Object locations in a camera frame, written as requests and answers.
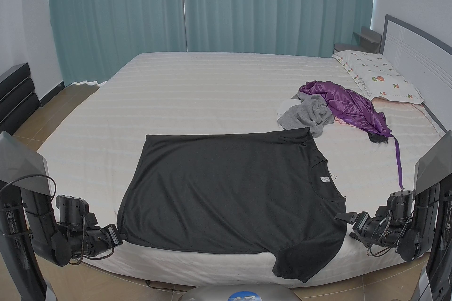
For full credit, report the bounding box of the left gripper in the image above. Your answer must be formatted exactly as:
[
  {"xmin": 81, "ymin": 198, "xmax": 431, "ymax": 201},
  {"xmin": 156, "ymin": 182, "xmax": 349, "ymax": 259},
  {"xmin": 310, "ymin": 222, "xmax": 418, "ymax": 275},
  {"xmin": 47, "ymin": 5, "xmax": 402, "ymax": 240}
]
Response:
[{"xmin": 99, "ymin": 224, "xmax": 124, "ymax": 251}]

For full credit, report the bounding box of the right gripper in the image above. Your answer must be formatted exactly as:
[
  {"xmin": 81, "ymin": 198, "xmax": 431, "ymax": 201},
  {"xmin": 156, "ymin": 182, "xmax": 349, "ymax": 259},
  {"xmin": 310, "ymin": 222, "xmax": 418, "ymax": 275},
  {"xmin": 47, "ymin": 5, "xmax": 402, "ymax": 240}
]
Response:
[{"xmin": 334, "ymin": 212, "xmax": 375, "ymax": 240}]

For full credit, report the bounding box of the black T-shirt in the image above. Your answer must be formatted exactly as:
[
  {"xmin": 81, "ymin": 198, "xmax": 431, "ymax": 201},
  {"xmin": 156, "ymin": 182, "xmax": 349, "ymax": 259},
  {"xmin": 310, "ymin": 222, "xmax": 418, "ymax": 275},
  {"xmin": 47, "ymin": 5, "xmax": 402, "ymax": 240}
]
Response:
[{"xmin": 116, "ymin": 127, "xmax": 348, "ymax": 283}]

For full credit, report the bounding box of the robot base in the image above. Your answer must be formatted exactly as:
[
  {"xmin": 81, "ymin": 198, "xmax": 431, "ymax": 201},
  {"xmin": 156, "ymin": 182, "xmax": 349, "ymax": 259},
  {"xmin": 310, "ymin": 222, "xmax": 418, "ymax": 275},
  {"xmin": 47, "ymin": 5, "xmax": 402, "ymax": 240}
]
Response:
[{"xmin": 177, "ymin": 284, "xmax": 299, "ymax": 301}]

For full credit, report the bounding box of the bed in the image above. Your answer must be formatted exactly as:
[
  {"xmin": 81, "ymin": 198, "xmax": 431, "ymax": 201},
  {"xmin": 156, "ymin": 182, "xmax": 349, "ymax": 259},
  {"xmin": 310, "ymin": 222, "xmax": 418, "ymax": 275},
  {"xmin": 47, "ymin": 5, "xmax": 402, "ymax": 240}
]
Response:
[{"xmin": 33, "ymin": 14, "xmax": 452, "ymax": 289}]

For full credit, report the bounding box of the small black garment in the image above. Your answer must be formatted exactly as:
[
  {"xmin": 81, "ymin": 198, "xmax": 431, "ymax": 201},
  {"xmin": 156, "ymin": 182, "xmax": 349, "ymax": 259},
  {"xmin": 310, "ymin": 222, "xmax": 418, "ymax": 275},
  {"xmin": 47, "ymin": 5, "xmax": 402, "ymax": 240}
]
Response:
[{"xmin": 367, "ymin": 132, "xmax": 389, "ymax": 145}]

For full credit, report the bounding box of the grey garment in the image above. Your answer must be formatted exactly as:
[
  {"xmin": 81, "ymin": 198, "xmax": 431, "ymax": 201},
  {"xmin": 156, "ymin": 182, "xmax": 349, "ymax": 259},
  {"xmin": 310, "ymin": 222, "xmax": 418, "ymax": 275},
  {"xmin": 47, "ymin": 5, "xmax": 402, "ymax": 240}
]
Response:
[{"xmin": 277, "ymin": 93, "xmax": 334, "ymax": 138}]

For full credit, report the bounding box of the purple satin garment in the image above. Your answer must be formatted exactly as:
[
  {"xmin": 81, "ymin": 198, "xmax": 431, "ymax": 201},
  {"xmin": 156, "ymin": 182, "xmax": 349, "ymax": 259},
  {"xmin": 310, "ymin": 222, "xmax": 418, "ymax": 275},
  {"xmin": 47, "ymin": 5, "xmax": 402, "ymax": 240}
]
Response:
[{"xmin": 298, "ymin": 81, "xmax": 405, "ymax": 190}]

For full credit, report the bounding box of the white garment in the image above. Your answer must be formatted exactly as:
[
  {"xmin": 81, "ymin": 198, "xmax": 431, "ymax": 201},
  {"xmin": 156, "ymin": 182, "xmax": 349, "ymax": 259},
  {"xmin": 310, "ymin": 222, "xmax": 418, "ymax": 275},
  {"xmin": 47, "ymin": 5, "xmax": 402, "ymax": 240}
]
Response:
[{"xmin": 275, "ymin": 99, "xmax": 301, "ymax": 117}]

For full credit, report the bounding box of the white printed pillow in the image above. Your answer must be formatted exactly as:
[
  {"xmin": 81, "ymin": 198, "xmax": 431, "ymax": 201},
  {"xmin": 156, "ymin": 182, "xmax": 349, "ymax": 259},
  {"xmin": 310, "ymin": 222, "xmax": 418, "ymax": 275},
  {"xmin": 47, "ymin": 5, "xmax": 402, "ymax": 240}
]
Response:
[{"xmin": 331, "ymin": 50, "xmax": 425, "ymax": 105}]

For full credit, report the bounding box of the black chest of drawers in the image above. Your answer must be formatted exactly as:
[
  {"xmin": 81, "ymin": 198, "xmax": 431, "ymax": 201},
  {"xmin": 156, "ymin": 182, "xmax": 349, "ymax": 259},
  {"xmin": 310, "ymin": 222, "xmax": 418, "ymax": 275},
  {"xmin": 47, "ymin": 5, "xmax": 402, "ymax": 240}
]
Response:
[{"xmin": 0, "ymin": 63, "xmax": 39, "ymax": 136}]

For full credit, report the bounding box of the grey bedside table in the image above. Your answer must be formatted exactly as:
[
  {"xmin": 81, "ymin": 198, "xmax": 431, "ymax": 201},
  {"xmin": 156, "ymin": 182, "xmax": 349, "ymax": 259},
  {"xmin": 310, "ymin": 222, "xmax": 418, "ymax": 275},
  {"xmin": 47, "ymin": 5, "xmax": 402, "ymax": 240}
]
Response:
[{"xmin": 334, "ymin": 26, "xmax": 383, "ymax": 54}]

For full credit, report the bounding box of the black cable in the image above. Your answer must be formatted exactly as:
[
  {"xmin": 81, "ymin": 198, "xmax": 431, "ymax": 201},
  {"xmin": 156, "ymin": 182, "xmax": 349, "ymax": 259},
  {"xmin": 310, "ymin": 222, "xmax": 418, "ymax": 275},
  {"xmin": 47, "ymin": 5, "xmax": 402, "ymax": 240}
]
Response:
[
  {"xmin": 0, "ymin": 175, "xmax": 57, "ymax": 209},
  {"xmin": 145, "ymin": 280, "xmax": 188, "ymax": 293}
]

